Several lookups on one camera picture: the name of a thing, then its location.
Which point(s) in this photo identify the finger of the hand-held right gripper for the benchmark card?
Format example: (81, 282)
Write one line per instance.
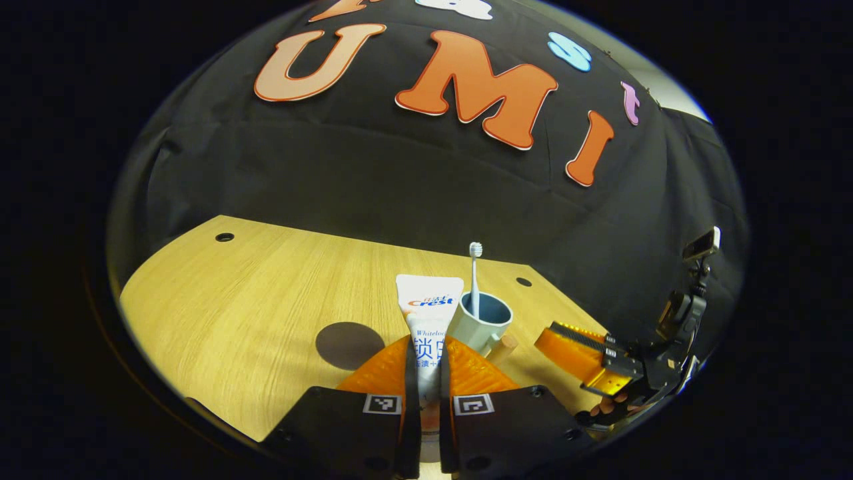
(566, 350)

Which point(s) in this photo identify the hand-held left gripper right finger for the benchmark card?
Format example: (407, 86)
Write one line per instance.
(448, 426)

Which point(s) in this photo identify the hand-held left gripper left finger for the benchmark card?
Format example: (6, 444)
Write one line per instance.
(412, 413)

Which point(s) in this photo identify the dark brown round coaster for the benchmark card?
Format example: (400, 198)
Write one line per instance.
(346, 345)

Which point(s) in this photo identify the white toothpaste tube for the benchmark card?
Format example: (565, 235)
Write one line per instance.
(428, 313)

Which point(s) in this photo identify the white toothbrush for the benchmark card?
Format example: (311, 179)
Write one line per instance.
(474, 280)

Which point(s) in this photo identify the wooden desktop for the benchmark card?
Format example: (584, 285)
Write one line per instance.
(253, 306)

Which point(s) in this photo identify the black backdrop cloth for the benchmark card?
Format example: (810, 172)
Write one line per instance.
(373, 180)

